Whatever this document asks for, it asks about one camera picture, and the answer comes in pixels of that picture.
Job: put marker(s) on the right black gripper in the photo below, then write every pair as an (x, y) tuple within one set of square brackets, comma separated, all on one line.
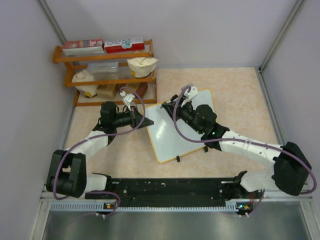
[(179, 109)]

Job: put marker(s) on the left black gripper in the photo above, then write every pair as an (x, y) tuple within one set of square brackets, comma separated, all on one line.
[(135, 118)]

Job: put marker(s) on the white black marker pen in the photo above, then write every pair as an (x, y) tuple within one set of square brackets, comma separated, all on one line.
[(174, 98)]

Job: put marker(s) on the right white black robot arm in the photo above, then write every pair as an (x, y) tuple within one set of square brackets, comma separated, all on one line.
[(287, 166)]

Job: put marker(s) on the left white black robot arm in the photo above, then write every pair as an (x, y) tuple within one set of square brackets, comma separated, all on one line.
[(68, 176)]

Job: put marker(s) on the black whiteboard clip left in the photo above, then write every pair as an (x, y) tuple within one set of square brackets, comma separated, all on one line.
[(178, 159)]

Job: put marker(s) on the black drink can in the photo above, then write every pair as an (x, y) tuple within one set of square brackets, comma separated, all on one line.
[(133, 108)]

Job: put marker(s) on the reddish brown packet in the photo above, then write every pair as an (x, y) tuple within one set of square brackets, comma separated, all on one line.
[(139, 88)]

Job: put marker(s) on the cream paper bag right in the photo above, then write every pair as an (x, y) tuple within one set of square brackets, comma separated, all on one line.
[(141, 67)]

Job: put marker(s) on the tan brown box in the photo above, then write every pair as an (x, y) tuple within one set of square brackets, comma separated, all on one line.
[(107, 91)]

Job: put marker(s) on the wooden three tier shelf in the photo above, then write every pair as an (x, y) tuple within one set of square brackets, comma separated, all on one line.
[(120, 76)]

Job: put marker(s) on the clear plastic container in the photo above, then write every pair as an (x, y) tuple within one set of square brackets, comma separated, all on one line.
[(104, 70)]

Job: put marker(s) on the red white box right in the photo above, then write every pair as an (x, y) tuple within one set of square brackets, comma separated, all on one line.
[(124, 45)]

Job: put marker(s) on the red white box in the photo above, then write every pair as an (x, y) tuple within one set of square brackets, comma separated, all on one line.
[(84, 47), (124, 45)]

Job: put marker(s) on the red white box left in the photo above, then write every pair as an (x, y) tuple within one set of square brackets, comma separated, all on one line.
[(84, 47)]

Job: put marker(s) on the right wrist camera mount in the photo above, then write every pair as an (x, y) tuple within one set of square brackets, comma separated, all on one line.
[(189, 92)]

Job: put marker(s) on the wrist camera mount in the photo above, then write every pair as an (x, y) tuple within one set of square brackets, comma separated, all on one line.
[(127, 98), (189, 92)]

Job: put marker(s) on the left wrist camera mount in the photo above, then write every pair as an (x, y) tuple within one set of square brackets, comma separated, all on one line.
[(127, 98)]

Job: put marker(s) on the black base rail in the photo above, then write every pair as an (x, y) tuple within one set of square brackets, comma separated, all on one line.
[(177, 192)]

